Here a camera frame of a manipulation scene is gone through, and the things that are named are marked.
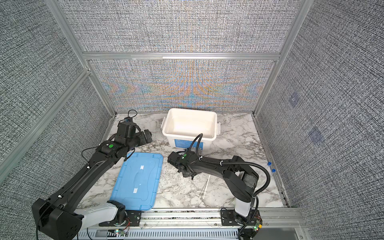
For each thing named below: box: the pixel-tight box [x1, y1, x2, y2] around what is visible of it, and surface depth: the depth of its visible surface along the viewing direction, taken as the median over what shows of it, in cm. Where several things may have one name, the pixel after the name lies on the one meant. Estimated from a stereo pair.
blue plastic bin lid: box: [109, 152, 164, 211], surface depth 86 cm
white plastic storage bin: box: [161, 108, 221, 151], surface depth 99 cm
